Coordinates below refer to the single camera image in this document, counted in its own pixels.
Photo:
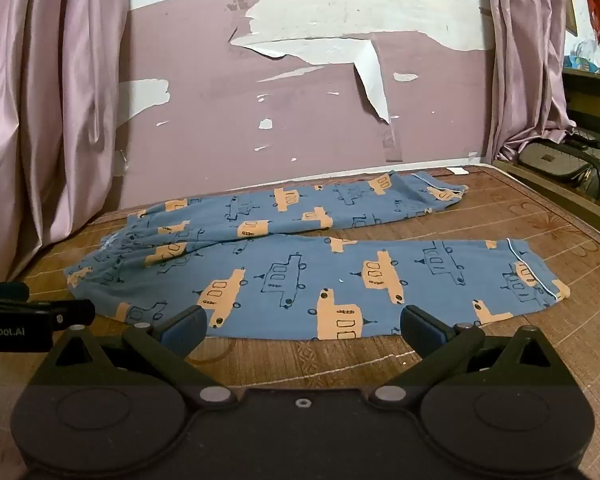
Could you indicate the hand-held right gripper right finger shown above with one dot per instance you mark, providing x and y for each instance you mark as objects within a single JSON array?
[{"x": 422, "y": 331}]

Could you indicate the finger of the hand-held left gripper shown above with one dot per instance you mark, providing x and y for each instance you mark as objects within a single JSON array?
[{"x": 75, "y": 312}]

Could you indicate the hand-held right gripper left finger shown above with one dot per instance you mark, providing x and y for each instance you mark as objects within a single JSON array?
[{"x": 186, "y": 331}]

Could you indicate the blue car print pants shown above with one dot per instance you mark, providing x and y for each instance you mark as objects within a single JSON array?
[{"x": 290, "y": 270}]

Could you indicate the brown bamboo bed mat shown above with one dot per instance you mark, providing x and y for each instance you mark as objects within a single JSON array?
[{"x": 480, "y": 220}]

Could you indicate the white paper scrap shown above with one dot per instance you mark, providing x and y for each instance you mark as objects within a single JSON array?
[{"x": 457, "y": 171}]

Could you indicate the wide pink satin curtain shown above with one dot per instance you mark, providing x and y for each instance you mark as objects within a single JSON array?
[{"x": 45, "y": 110}]

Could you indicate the beige handbag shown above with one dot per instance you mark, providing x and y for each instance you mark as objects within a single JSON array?
[{"x": 575, "y": 160}]

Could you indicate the narrow pink satin curtain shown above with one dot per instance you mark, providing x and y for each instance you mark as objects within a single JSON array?
[{"x": 525, "y": 60}]

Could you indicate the dark wooden shelf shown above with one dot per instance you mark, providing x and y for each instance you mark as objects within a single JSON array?
[{"x": 592, "y": 95}]

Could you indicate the light blue box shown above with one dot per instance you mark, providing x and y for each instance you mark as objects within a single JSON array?
[{"x": 580, "y": 62}]

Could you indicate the wooden bed frame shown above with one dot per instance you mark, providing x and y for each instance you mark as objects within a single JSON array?
[{"x": 555, "y": 186}]

